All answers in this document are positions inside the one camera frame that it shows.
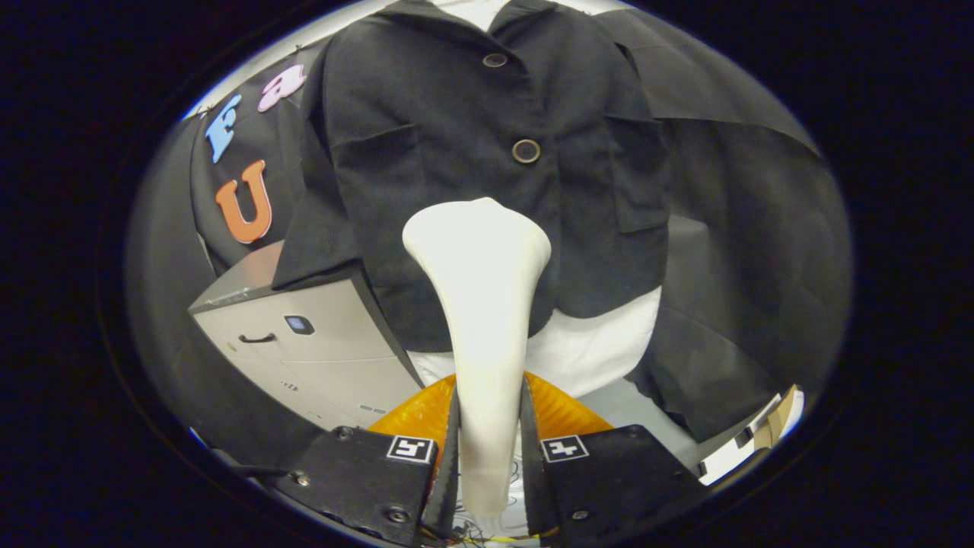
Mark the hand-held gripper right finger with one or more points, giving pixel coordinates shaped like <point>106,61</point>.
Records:
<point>616,479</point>

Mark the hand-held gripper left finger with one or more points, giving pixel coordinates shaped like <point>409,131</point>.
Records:
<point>358,479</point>

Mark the white garment steamer head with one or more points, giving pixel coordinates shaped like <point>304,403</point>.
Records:
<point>479,304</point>

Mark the black button jacket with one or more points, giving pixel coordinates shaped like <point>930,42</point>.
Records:
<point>426,190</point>

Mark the grey drawer cabinet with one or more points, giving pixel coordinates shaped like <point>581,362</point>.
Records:
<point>304,365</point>

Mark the cardboard box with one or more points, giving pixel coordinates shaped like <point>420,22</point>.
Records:
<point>776,415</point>

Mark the black backdrop cloth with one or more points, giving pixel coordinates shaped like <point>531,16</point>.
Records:
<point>746,266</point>

